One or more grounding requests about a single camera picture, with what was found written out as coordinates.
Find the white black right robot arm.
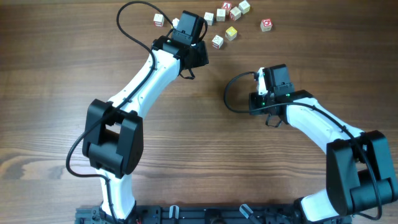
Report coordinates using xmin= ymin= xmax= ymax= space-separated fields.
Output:
xmin=249 ymin=90 xmax=397 ymax=222

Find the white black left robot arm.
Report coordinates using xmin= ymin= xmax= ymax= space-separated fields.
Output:
xmin=82 ymin=36 xmax=208 ymax=223

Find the red Q letter block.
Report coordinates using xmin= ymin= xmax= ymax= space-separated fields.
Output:
xmin=261 ymin=19 xmax=273 ymax=32

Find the teal top 8 block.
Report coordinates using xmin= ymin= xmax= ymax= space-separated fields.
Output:
xmin=216 ymin=9 xmax=226 ymax=22

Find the red side bird block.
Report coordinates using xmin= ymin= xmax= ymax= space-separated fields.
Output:
xmin=211 ymin=35 xmax=224 ymax=49

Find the red U letter block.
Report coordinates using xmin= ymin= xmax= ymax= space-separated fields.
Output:
xmin=229 ymin=7 xmax=242 ymax=21

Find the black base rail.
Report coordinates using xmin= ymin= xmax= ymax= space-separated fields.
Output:
xmin=75 ymin=204 xmax=312 ymax=224

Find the white 8 number block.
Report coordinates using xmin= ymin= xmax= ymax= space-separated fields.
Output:
xmin=204 ymin=12 xmax=214 ymax=26

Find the white turtle yellow block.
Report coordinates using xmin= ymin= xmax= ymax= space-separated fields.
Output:
xmin=172 ymin=18 xmax=180 ymax=29

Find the red A letter block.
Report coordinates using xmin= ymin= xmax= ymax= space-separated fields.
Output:
xmin=221 ymin=1 xmax=232 ymax=14

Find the red white far-left block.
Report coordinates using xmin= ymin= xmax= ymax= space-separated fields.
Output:
xmin=154 ymin=14 xmax=165 ymax=27

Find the yellow K letter block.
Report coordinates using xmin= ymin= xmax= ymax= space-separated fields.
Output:
xmin=225 ymin=26 xmax=238 ymax=41

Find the yellow S corner block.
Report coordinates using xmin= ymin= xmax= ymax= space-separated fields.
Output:
xmin=238 ymin=0 xmax=251 ymax=14

